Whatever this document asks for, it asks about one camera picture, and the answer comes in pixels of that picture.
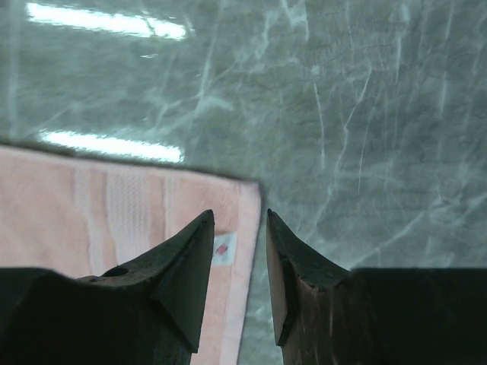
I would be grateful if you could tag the pink towel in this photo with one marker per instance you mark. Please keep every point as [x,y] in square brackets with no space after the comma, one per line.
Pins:
[83,217]

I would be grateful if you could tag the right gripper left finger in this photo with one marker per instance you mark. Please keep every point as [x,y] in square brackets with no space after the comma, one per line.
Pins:
[148,310]

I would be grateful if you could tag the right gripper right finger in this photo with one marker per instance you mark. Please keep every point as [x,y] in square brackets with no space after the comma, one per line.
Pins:
[324,314]

